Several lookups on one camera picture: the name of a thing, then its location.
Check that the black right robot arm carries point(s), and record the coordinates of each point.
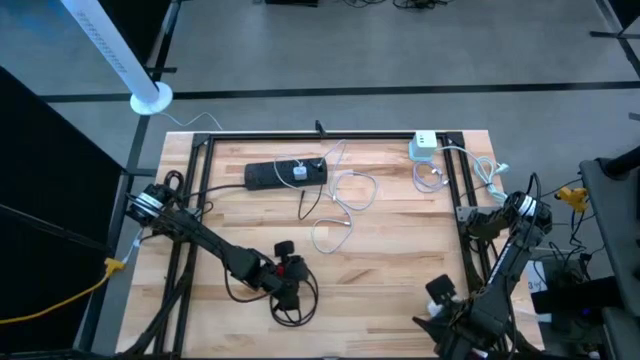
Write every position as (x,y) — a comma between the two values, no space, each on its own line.
(515,250)

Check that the dark grey side cabinet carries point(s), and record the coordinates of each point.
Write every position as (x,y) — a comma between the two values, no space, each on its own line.
(615,225)

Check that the white tower fan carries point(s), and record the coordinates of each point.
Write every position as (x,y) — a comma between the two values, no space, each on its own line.
(115,50)

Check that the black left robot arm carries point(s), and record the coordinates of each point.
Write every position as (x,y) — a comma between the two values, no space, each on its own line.
(210,240)

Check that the black partition panel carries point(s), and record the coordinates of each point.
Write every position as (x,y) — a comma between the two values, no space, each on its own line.
(135,25)
(50,175)

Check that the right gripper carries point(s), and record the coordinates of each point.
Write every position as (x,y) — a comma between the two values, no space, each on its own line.
(472,325)

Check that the pale cube power outlet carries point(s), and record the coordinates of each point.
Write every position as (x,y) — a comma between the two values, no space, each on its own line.
(422,150)

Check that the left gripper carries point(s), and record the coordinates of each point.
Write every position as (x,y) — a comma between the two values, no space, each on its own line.
(285,280)

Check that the black power strip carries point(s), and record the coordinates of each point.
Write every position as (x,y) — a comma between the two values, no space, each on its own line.
(265,176)

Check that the yellow power plug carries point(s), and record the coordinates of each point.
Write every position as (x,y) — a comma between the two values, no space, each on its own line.
(575,196)

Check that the white labelled box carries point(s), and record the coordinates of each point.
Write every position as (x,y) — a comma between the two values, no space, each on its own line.
(536,280)

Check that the pale USB wall charger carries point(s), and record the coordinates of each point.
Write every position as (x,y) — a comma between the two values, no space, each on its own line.
(300,173)

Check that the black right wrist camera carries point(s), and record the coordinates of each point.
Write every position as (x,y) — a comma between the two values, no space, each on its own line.
(441,290)

